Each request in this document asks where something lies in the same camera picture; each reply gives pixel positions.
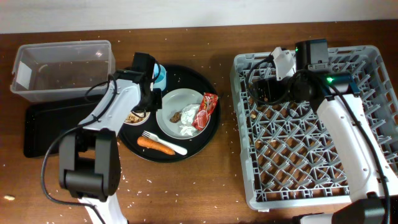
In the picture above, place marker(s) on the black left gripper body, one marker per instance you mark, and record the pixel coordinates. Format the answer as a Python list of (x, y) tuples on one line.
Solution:
[(153, 102)]

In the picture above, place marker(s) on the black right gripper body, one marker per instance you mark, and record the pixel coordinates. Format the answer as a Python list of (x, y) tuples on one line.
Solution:
[(280, 91)]

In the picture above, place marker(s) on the light blue plastic cup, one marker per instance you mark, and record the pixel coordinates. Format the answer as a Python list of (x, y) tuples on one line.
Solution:
[(160, 75)]

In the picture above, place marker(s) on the grey round plate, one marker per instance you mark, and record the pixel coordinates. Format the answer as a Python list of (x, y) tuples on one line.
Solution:
[(173, 102)]

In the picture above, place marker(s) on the pink bowl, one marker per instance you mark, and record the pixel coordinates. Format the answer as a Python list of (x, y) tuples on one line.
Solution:
[(135, 118)]

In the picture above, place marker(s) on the white tissue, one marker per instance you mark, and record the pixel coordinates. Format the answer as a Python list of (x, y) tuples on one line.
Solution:
[(187, 118)]

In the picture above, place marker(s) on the red snack wrapper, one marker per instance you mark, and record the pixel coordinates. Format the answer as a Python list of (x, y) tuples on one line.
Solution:
[(205, 110)]

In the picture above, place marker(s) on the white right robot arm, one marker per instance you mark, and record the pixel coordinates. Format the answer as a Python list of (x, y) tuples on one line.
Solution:
[(372, 183)]

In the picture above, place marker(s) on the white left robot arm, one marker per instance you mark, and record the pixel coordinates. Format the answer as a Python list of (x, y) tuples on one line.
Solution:
[(89, 163)]

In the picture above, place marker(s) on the grey dishwasher rack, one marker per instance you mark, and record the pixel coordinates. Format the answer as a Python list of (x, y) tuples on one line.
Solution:
[(287, 155)]

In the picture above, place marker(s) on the brown food scrap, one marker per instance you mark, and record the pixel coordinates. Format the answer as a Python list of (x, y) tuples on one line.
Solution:
[(176, 117)]

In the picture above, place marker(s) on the orange carrot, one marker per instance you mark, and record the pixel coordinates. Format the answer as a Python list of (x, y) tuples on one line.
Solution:
[(151, 144)]

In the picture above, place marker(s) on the clear plastic bin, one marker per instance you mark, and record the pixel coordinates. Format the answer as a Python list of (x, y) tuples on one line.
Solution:
[(61, 70)]

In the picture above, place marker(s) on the white plastic fork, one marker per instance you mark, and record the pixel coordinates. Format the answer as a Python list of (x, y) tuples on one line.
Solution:
[(176, 148)]

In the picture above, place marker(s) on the black rectangular tray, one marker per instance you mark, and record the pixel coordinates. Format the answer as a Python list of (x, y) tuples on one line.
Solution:
[(44, 122)]

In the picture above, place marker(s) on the peanut on table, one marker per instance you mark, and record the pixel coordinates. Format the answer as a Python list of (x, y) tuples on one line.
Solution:
[(9, 197)]

